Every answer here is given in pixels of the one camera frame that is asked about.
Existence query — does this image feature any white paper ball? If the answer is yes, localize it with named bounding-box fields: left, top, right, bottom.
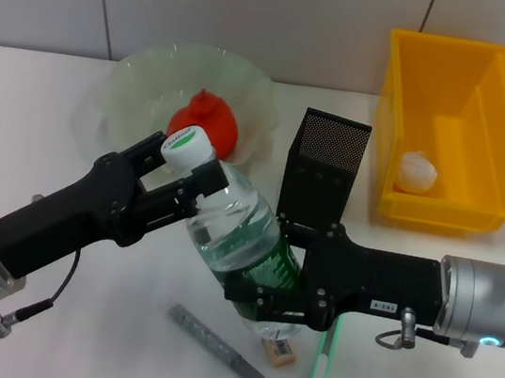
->
left=394, top=148, right=442, bottom=198

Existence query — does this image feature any beige eraser with barcode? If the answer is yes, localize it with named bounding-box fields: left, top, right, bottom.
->
left=257, top=332, right=300, bottom=372

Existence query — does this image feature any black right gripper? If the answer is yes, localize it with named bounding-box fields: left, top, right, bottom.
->
left=219, top=206, right=453, bottom=351

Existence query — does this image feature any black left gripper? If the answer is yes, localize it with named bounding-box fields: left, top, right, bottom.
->
left=0, top=109, right=234, bottom=310

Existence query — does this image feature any gripper cable with plug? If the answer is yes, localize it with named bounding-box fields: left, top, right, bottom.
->
left=0, top=236, right=83, bottom=349
left=373, top=303, right=484, bottom=361

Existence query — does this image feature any right gripper cable with plug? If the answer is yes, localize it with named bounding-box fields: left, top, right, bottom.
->
left=373, top=303, right=484, bottom=361

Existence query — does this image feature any green utility knife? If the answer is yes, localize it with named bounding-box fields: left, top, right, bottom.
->
left=297, top=313, right=347, bottom=378

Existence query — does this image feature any left gripper cable with plug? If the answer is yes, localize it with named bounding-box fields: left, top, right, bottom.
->
left=0, top=236, right=83, bottom=349

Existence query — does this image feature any yellow plastic bin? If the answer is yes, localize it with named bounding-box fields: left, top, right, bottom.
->
left=362, top=26, right=505, bottom=236

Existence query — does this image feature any clear green-label water bottle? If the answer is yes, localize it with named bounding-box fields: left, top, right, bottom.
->
left=137, top=121, right=331, bottom=344

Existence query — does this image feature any grey glitter pen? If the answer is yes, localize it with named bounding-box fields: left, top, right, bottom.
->
left=157, top=302, right=276, bottom=378

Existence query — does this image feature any pale green glass fruit bowl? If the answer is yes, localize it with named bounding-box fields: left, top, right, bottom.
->
left=89, top=29, right=289, bottom=187

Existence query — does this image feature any black mesh pen holder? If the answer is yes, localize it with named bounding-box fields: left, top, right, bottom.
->
left=274, top=103, right=374, bottom=237

